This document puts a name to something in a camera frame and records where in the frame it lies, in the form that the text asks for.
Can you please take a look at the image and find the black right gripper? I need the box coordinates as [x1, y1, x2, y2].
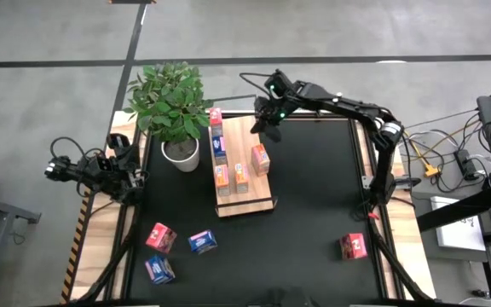
[250, 70, 302, 134]

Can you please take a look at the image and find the orange Mini Wheats box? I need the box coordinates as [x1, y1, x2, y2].
[234, 162, 251, 195]
[251, 142, 271, 177]
[213, 164, 231, 197]

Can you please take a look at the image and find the red cereal box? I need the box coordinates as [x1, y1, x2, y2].
[209, 107, 224, 137]
[145, 222, 178, 255]
[339, 232, 369, 261]

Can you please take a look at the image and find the blue Frosted Flakes box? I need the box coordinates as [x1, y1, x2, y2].
[144, 254, 176, 286]
[188, 229, 219, 256]
[211, 135, 228, 166]

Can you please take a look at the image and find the white ribbed plant pot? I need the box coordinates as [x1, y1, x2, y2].
[160, 136, 201, 173]

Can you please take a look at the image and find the green leafy plant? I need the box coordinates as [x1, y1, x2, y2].
[122, 61, 215, 146]

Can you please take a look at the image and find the yellow black hazard tape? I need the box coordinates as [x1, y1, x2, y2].
[60, 187, 93, 304]

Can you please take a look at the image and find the black power strip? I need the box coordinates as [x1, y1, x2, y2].
[453, 148, 481, 181]

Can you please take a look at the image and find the black metal beam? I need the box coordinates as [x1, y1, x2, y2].
[415, 182, 491, 234]

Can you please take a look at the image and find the white flat box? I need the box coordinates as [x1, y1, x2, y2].
[430, 194, 488, 252]

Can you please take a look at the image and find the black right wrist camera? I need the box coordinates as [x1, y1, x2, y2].
[263, 124, 283, 144]

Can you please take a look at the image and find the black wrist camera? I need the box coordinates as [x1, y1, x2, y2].
[263, 124, 283, 144]
[107, 132, 130, 150]

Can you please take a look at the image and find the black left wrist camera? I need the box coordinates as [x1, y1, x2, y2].
[107, 132, 130, 150]

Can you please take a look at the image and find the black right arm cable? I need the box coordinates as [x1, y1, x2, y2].
[240, 71, 274, 97]

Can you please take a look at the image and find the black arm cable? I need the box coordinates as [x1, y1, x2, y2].
[240, 71, 274, 97]
[49, 136, 101, 161]

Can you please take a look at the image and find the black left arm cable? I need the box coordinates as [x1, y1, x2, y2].
[49, 136, 101, 161]

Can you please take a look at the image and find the yellow cable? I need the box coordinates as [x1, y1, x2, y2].
[394, 125, 434, 171]

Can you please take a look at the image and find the grey floor cable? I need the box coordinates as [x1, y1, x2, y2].
[393, 108, 481, 131]

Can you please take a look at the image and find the black floor cable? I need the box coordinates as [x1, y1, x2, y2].
[435, 123, 491, 194]

